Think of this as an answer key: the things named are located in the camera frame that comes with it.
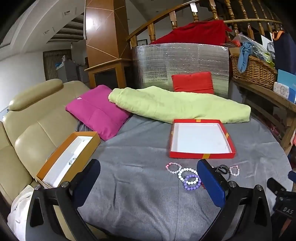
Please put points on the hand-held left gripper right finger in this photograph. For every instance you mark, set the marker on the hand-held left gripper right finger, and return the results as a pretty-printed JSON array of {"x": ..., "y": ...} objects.
[{"x": 210, "y": 183}]

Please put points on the white cloth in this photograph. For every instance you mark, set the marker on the white cloth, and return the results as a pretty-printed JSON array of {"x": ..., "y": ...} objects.
[{"x": 18, "y": 208}]

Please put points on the silver foil insulation board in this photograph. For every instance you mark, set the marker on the silver foil insulation board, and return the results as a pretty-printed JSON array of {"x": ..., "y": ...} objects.
[{"x": 157, "y": 62}]

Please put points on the magenta pillow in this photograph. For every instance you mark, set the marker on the magenta pillow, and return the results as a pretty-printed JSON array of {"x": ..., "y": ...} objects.
[{"x": 97, "y": 111}]

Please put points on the blue cloth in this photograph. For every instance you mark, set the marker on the blue cloth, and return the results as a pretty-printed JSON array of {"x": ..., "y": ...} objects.
[{"x": 245, "y": 53}]

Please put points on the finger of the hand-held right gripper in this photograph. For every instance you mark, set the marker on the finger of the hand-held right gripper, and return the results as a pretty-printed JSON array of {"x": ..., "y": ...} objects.
[
  {"x": 293, "y": 176},
  {"x": 275, "y": 185}
]

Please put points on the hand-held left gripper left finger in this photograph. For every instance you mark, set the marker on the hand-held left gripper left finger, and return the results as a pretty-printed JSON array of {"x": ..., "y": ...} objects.
[{"x": 91, "y": 176}]

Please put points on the orange shallow cardboard box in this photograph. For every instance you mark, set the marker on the orange shallow cardboard box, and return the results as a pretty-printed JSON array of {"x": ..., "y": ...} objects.
[{"x": 55, "y": 150}]

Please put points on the large red blanket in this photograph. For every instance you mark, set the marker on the large red blanket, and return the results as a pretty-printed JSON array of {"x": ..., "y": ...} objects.
[{"x": 196, "y": 32}]

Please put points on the grey refrigerator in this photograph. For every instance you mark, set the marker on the grey refrigerator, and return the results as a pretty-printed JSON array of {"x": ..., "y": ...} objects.
[{"x": 67, "y": 71}]

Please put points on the patterned tissue box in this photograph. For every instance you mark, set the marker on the patterned tissue box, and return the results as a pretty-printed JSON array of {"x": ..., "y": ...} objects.
[{"x": 283, "y": 90}]

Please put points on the small bead jewelry piece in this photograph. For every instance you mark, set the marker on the small bead jewelry piece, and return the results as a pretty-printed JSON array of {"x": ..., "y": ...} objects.
[{"x": 72, "y": 160}]

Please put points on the wooden pillar cabinet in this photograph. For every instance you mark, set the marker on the wooden pillar cabinet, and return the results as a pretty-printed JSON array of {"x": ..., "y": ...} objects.
[{"x": 101, "y": 34}]

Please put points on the framed picture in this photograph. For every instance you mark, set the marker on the framed picture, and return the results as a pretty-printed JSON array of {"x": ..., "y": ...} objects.
[{"x": 142, "y": 42}]

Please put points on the wooden stair railing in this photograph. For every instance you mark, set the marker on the wooden stair railing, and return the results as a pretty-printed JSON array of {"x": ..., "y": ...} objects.
[{"x": 152, "y": 32}]

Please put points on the light green folded blanket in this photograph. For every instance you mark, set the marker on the light green folded blanket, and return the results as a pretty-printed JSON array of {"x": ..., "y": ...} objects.
[{"x": 173, "y": 104}]

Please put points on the clear plastic bag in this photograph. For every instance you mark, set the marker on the clear plastic bag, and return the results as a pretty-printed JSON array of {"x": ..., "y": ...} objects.
[{"x": 263, "y": 49}]

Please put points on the navy garment with orange collar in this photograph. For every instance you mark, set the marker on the navy garment with orange collar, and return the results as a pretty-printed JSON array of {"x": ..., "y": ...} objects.
[{"x": 285, "y": 51}]

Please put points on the wicker basket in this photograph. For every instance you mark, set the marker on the wicker basket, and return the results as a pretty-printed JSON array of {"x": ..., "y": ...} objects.
[{"x": 254, "y": 71}]

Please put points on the red shallow cardboard box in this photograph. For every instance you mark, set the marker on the red shallow cardboard box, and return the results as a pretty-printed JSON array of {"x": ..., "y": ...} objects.
[{"x": 198, "y": 139}]

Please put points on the wooden shelf table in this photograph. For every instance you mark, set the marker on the wooden shelf table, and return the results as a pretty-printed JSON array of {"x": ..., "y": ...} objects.
[{"x": 259, "y": 92}]

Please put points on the small red cushion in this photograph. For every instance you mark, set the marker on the small red cushion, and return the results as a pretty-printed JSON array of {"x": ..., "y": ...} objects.
[{"x": 192, "y": 82}]

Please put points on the beige leather sofa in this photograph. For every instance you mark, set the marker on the beige leather sofa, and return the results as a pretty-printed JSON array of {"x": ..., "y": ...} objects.
[{"x": 34, "y": 111}]

